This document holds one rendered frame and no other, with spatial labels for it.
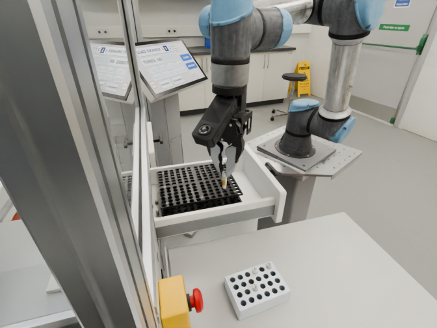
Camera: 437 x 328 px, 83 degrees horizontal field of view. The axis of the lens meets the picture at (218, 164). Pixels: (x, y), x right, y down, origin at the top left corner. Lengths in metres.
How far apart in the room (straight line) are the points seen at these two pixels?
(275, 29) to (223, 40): 0.12
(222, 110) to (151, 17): 3.79
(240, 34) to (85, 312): 0.43
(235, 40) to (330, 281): 0.58
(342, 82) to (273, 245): 0.58
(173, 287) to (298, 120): 0.84
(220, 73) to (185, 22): 3.86
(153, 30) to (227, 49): 3.73
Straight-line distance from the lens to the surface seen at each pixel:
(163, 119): 1.58
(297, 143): 1.14
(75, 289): 0.20
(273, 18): 0.55
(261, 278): 0.64
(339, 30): 0.88
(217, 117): 0.47
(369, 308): 0.72
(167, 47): 1.63
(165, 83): 1.42
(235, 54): 0.48
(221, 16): 0.48
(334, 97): 0.99
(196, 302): 0.49
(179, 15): 4.31
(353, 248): 0.82
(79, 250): 0.18
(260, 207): 0.68
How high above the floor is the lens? 1.32
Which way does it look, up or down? 31 degrees down
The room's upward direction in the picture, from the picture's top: straight up
